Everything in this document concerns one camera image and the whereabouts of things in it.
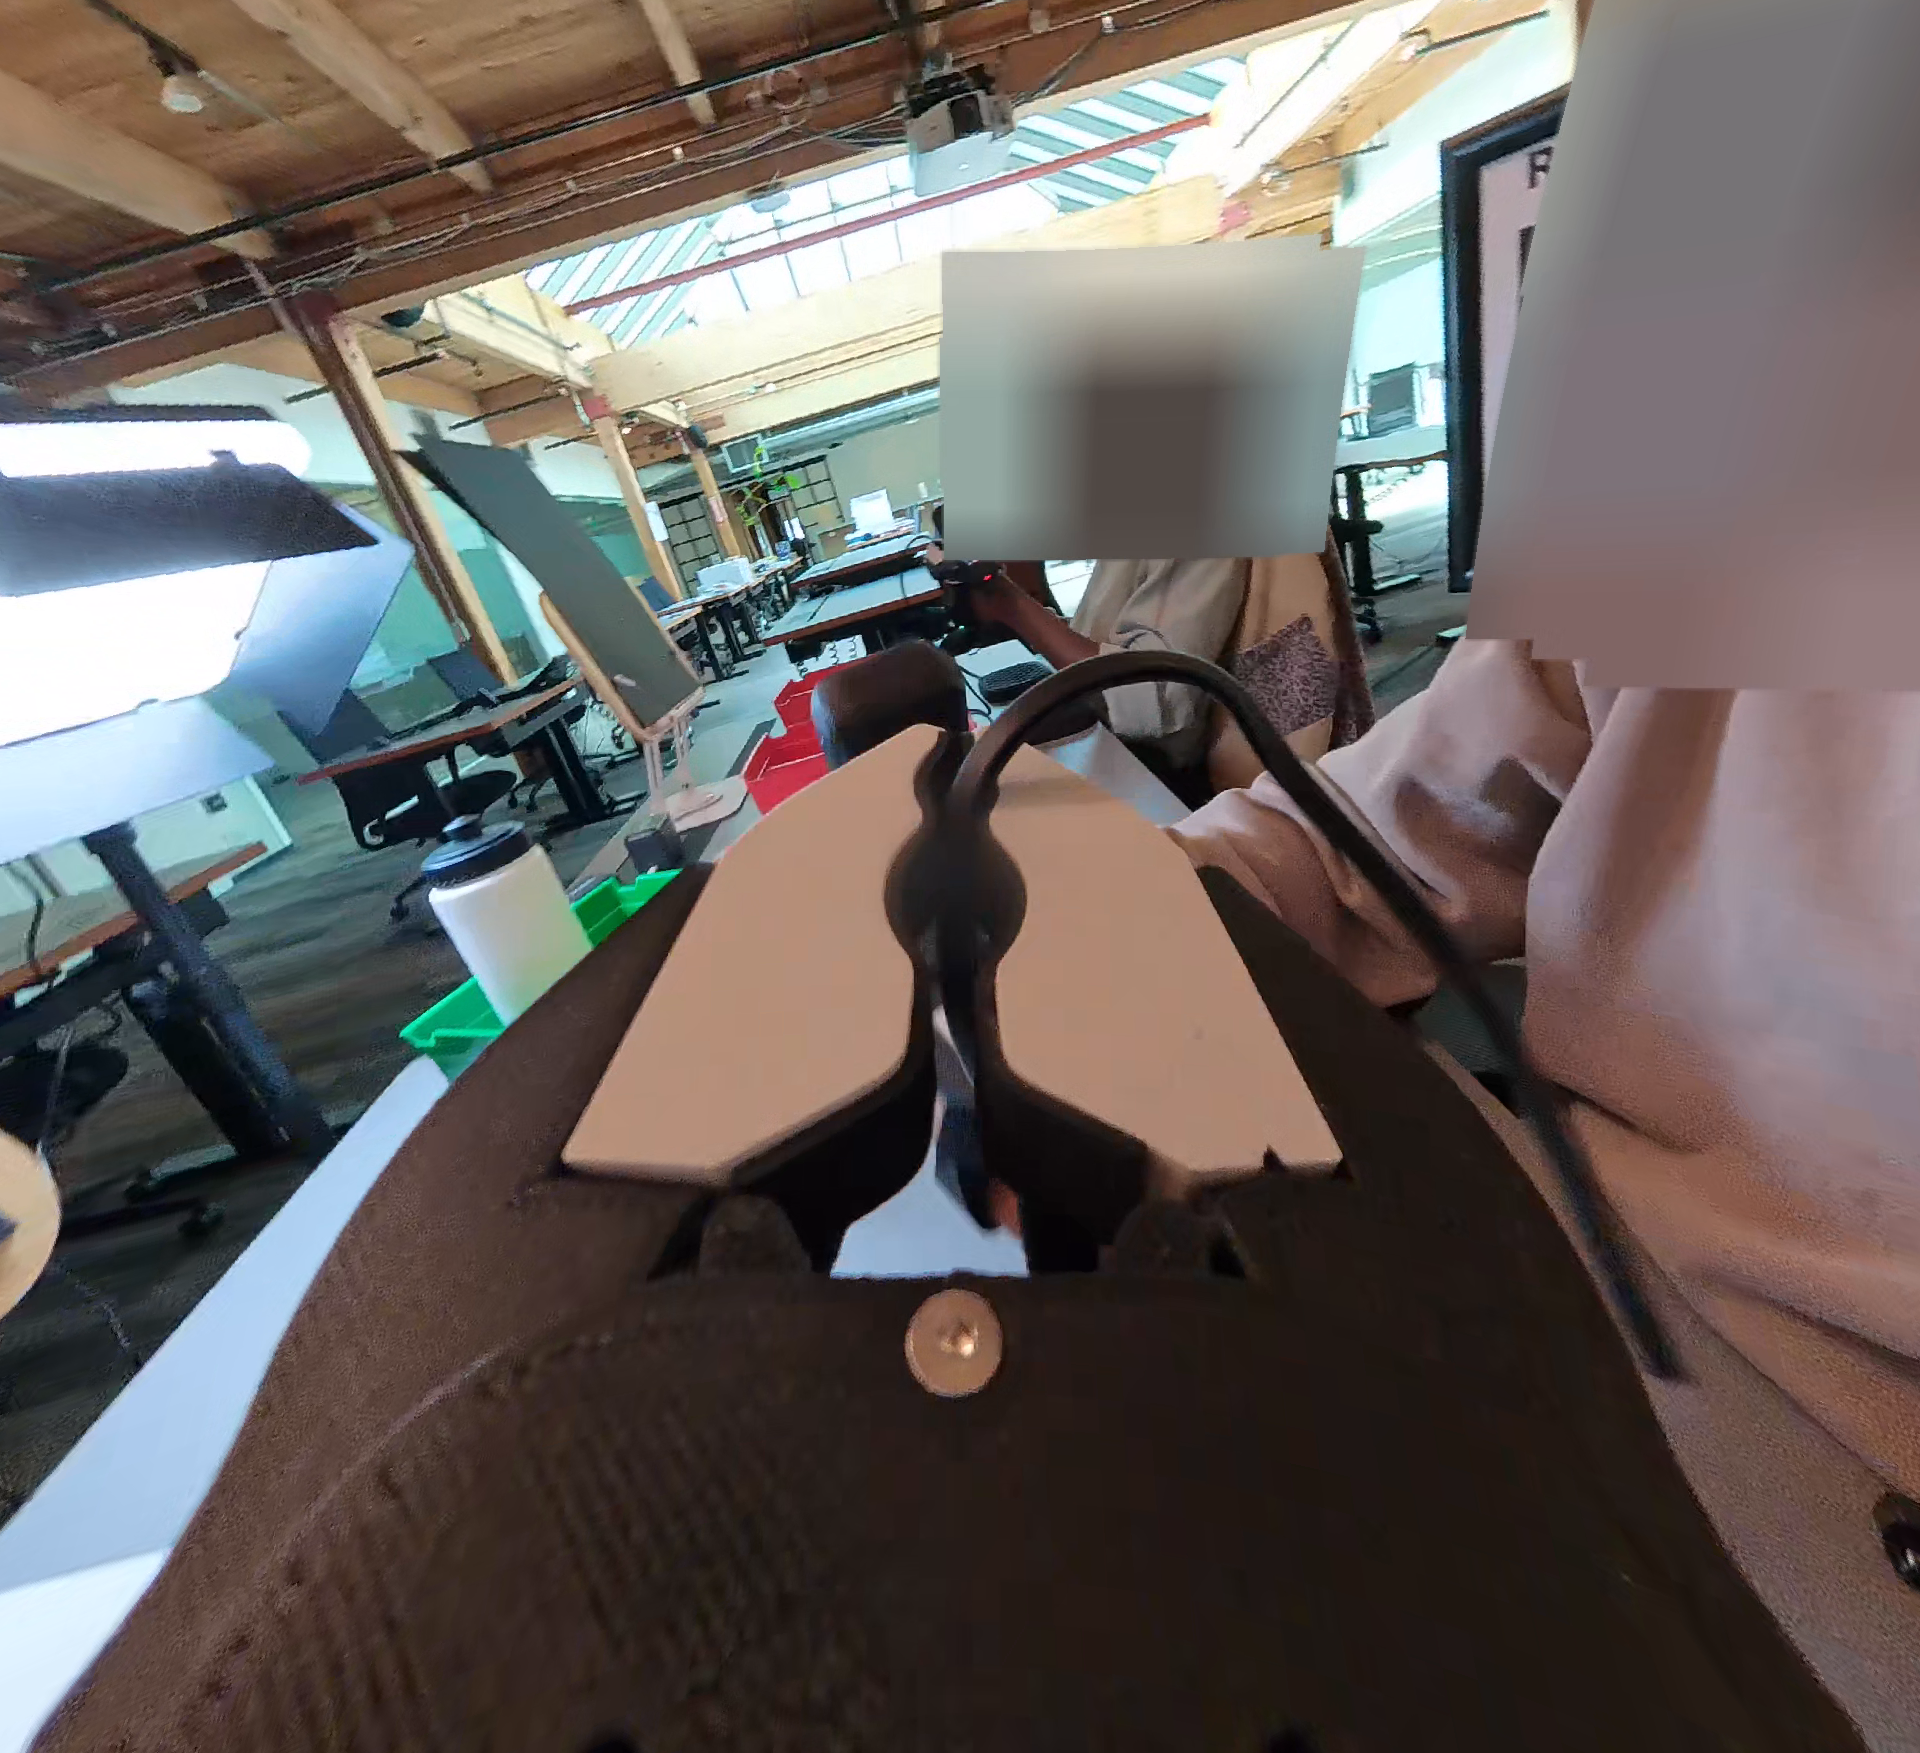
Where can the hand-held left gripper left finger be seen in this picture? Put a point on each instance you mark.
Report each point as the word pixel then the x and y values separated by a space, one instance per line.
pixel 749 1020

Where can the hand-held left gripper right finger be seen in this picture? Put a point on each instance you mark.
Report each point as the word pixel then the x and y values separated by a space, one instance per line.
pixel 1155 1020

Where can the red open-front bin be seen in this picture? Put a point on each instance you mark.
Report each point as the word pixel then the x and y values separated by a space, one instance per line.
pixel 779 780

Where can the white bottle with black cap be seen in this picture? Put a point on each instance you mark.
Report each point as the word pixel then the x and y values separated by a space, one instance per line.
pixel 511 928

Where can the green plastic bin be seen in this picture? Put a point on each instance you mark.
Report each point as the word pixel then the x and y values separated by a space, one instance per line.
pixel 450 1027

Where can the red bin with white label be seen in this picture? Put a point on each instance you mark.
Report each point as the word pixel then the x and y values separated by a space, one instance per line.
pixel 804 703

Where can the dark top work table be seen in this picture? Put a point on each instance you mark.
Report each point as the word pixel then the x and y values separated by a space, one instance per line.
pixel 856 605

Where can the small black box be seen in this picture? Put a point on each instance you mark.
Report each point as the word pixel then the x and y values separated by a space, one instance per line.
pixel 653 855

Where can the green potted plant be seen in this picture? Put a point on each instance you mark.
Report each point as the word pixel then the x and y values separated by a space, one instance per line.
pixel 768 478

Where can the dark tilted board on stand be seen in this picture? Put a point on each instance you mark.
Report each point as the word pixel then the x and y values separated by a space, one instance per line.
pixel 586 568

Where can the wooden top office desk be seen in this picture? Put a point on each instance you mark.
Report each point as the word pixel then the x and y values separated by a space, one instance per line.
pixel 450 728
pixel 133 904

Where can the black office chair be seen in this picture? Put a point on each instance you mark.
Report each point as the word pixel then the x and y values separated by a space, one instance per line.
pixel 361 748
pixel 59 1077

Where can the ceiling projector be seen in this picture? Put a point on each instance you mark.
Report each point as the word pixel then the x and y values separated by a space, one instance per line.
pixel 961 141

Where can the person's beige sweater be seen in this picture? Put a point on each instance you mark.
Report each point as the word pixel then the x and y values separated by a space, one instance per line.
pixel 1726 1034

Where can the black light stand pole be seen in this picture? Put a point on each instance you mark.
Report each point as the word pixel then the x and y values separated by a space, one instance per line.
pixel 181 973

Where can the framed poster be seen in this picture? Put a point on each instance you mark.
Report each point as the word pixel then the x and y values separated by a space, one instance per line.
pixel 1460 360

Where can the studio light panel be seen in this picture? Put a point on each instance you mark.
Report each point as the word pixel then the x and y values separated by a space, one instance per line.
pixel 153 613

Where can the black board with wooden rim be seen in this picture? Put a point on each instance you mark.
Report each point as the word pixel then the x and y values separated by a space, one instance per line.
pixel 28 1228

